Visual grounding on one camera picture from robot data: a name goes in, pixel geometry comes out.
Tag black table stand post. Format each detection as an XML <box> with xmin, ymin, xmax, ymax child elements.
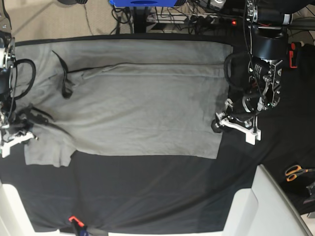
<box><xmin>132</xmin><ymin>7</ymin><xmax>150</xmax><ymax>34</ymax></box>

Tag black table cloth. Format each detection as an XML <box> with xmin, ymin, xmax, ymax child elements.
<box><xmin>0</xmin><ymin>44</ymin><xmax>315</xmax><ymax>235</ymax></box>

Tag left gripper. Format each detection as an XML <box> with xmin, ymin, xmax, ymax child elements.
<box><xmin>211</xmin><ymin>98</ymin><xmax>261</xmax><ymax>145</ymax></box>

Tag white furniture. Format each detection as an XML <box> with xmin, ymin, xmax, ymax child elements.
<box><xmin>0</xmin><ymin>183</ymin><xmax>60</xmax><ymax>236</ymax></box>
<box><xmin>222</xmin><ymin>165</ymin><xmax>312</xmax><ymax>236</ymax></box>

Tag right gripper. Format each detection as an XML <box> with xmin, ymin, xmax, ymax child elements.
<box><xmin>0</xmin><ymin>113</ymin><xmax>37</xmax><ymax>158</ymax></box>

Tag blue box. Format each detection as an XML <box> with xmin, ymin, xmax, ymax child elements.
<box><xmin>109</xmin><ymin>0</ymin><xmax>177</xmax><ymax>7</ymax></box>

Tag white furniture left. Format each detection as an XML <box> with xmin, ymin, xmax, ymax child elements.
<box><xmin>0</xmin><ymin>183</ymin><xmax>60</xmax><ymax>236</ymax></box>

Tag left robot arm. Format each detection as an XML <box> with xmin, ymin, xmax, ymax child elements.
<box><xmin>212</xmin><ymin>0</ymin><xmax>302</xmax><ymax>145</ymax></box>

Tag black power strip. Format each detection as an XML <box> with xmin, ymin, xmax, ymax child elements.
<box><xmin>189</xmin><ymin>14</ymin><xmax>242</xmax><ymax>27</ymax></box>

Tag red blue clamp bottom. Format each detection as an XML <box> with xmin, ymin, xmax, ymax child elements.
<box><xmin>68</xmin><ymin>216</ymin><xmax>89</xmax><ymax>236</ymax></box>

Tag red black clamp right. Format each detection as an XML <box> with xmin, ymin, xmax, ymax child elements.
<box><xmin>288</xmin><ymin>42</ymin><xmax>302</xmax><ymax>69</ymax></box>

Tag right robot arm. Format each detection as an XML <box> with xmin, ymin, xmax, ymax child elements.
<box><xmin>0</xmin><ymin>0</ymin><xmax>37</xmax><ymax>158</ymax></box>

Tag grey T-shirt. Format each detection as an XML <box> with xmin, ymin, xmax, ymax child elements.
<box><xmin>16</xmin><ymin>40</ymin><xmax>233</xmax><ymax>167</ymax></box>

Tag black device right edge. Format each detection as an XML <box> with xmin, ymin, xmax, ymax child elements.
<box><xmin>303</xmin><ymin>182</ymin><xmax>315</xmax><ymax>204</ymax></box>

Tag white furniture right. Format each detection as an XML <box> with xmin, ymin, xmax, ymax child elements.
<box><xmin>222</xmin><ymin>165</ymin><xmax>312</xmax><ymax>236</ymax></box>

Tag orange handled scissors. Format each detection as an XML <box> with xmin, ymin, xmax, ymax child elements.
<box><xmin>284</xmin><ymin>165</ymin><xmax>315</xmax><ymax>182</ymax></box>

